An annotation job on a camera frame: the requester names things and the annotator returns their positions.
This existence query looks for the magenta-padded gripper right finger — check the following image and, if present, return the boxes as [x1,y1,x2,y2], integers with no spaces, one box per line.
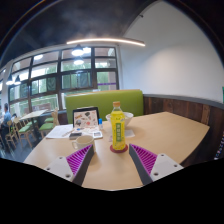
[128,143,184,185]

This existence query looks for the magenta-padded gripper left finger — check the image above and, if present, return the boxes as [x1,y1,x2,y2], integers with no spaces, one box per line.
[43,143,95,186]

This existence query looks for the yellow drink bottle green label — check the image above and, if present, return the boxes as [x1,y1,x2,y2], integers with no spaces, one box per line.
[110,100,127,152]

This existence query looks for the white mug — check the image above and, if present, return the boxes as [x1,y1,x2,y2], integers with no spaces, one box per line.
[71,134,97,154]

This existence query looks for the small black box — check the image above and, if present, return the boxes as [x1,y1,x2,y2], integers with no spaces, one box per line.
[68,131,83,140]

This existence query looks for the printed white paper sheet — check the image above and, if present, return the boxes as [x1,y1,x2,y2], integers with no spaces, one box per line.
[45,123,75,140]

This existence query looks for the wooden chairs with green seats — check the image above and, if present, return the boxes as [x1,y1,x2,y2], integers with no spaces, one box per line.
[0,109,60,151]

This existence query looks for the flat round red coaster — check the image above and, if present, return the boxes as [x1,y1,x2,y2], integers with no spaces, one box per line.
[109,143,129,154]

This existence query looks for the black-framed picture tablet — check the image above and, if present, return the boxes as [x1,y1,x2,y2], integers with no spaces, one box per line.
[72,106,101,129]

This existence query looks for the wooden dining table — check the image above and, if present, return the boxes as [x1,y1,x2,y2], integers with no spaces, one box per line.
[19,109,49,134]

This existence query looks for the person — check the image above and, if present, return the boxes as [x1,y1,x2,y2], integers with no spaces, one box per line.
[0,102,13,134]

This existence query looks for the green upholstered bench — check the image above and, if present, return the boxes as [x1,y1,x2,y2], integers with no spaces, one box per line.
[64,89,145,124]

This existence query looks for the curved linear ceiling light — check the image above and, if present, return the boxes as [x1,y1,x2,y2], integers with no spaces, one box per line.
[65,37,146,48]

